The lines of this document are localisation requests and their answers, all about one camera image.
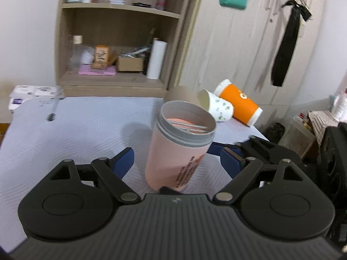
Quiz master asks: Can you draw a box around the pink cup with grey rim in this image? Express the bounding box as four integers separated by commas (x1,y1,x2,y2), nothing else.
145,100,216,191

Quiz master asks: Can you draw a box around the white floral paper cup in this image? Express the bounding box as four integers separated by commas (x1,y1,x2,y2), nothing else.
198,89,234,122

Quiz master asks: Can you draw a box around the orange paper cup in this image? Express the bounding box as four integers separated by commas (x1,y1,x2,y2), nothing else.
213,79,263,127

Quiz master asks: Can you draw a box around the small cardboard box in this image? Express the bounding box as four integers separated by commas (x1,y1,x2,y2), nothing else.
117,57,144,72

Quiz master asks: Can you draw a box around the pink flat package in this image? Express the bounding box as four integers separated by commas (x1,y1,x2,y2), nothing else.
78,65,116,76

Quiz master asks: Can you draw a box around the orange floral box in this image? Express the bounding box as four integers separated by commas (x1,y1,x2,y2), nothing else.
91,45,110,69

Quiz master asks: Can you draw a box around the light wood wardrobe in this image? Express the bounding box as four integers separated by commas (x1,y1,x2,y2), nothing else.
170,0,325,130

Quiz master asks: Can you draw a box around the white paper towel roll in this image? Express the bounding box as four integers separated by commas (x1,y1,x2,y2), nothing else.
146,40,167,80

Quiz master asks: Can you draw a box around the white tissue pack stack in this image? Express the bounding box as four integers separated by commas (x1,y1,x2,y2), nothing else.
8,85,64,113

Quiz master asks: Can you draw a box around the wooden bookshelf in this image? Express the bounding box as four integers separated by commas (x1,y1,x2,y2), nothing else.
55,0,199,98

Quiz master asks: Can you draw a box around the clear bottle with cork cap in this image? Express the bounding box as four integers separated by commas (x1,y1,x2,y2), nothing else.
69,35,83,70

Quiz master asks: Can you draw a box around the black hanging ribbon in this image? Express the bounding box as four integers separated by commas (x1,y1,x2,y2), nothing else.
271,0,312,87

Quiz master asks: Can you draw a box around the small pink bottle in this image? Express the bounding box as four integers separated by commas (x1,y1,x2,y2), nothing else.
155,0,166,11

